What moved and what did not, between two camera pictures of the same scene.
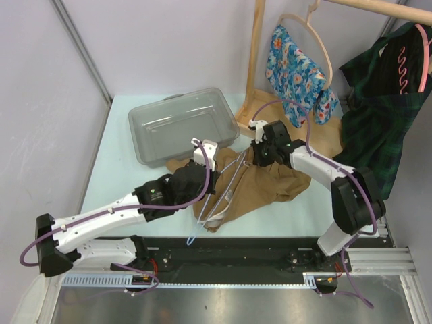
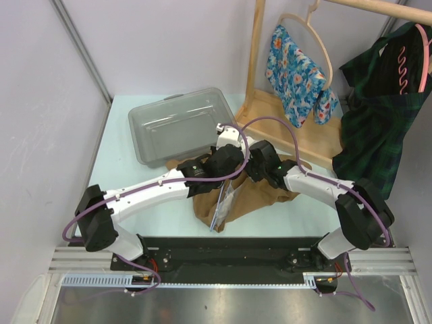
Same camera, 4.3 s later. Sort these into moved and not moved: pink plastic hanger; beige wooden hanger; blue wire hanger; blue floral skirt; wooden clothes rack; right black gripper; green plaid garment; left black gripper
Moved: right black gripper; blue wire hanger; left black gripper
Not moved: green plaid garment; pink plastic hanger; blue floral skirt; wooden clothes rack; beige wooden hanger
